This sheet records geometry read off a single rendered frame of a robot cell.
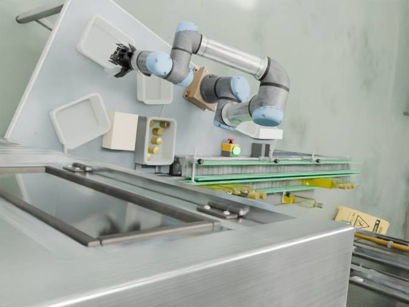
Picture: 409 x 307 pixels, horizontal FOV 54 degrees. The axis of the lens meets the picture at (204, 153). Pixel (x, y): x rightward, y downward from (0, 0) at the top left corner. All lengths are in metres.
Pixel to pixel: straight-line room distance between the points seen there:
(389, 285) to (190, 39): 1.08
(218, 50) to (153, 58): 0.26
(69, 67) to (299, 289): 1.48
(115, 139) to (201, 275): 1.50
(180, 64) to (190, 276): 1.17
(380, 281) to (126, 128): 1.16
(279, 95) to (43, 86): 0.91
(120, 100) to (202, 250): 1.57
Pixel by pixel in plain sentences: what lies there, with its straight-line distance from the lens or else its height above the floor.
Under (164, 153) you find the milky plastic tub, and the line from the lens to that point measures 2.00.
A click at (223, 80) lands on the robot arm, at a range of 1.98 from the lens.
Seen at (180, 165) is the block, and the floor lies 0.87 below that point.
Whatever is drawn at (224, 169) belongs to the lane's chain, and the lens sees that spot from 2.16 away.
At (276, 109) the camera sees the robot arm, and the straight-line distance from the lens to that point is 1.53.
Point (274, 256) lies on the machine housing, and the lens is 0.37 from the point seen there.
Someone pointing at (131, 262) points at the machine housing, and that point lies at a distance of 0.30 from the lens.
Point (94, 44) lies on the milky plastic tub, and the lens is 1.81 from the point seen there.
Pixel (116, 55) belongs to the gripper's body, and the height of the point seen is 1.05.
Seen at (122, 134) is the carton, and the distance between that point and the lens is 1.79.
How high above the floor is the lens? 2.33
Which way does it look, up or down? 45 degrees down
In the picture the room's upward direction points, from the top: 99 degrees clockwise
